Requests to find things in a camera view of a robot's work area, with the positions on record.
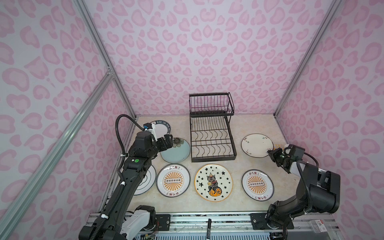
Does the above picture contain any cat pumpkin star plate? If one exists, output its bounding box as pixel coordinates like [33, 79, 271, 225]
[194, 164, 234, 203]

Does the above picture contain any green-rim lettered white plate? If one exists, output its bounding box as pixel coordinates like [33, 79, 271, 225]
[151, 120, 171, 139]

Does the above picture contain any black two-tier dish rack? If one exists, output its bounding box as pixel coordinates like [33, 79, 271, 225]
[189, 93, 237, 163]

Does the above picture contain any right orange sunburst plate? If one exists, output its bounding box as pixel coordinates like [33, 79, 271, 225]
[241, 170, 275, 202]

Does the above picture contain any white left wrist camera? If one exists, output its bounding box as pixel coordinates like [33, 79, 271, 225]
[143, 123, 157, 142]

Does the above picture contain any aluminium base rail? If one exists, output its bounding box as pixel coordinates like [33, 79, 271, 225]
[79, 209, 346, 240]

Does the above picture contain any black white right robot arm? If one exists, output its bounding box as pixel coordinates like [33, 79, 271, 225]
[265, 145, 341, 230]

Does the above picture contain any left orange sunburst plate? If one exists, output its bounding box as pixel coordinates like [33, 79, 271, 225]
[156, 164, 191, 198]

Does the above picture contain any black marker pen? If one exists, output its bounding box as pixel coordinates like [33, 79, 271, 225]
[206, 219, 212, 240]

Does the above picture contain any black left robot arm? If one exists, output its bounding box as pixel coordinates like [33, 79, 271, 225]
[79, 114, 173, 240]

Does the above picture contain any white red label tag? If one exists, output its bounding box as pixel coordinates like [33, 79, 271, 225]
[309, 220, 328, 234]

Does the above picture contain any orange sunburst plate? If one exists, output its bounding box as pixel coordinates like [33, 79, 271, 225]
[241, 170, 275, 202]
[156, 164, 191, 198]

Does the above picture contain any white plate green ring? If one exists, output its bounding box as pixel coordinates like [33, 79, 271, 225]
[131, 164, 157, 196]

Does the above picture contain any diagonal aluminium frame bar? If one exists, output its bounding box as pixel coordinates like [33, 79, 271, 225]
[1, 71, 115, 240]

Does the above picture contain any white floral speckled plate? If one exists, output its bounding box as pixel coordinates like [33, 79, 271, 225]
[241, 134, 274, 158]

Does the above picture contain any light blue flower plate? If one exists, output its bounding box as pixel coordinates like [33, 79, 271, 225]
[161, 138, 191, 164]

